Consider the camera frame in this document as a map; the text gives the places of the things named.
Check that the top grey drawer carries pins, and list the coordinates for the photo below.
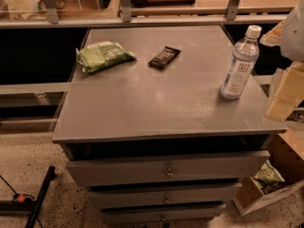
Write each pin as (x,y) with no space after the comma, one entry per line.
(236,165)

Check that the clear plastic water bottle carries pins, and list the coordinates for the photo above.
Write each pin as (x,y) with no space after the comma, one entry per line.
(245,54)

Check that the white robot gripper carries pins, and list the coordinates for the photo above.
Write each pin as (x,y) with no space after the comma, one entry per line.
(294,35)

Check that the middle grey drawer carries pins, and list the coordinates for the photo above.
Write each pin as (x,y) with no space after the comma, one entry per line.
(163,195)

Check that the grey drawer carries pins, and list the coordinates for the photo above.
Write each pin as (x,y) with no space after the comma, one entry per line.
(165,213)
(163,195)
(236,165)

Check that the grey drawer cabinet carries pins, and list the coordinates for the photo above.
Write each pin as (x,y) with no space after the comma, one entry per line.
(135,110)

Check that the green chip bag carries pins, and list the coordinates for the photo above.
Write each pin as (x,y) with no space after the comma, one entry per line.
(98,56)

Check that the bottom grey drawer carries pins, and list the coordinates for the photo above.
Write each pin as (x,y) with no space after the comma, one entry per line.
(165,213)

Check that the grey metal shelf rail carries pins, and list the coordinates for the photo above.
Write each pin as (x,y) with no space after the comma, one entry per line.
(161,17)

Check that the black rxbar chocolate bar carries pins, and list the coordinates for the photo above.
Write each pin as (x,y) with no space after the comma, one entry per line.
(163,59)

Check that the cardboard box on floor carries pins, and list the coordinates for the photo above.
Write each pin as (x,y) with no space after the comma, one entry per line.
(287,157)

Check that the black stand leg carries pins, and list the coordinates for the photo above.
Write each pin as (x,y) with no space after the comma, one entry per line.
(21,203)

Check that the green snack bag in box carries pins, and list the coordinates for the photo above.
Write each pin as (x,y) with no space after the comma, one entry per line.
(268,178)

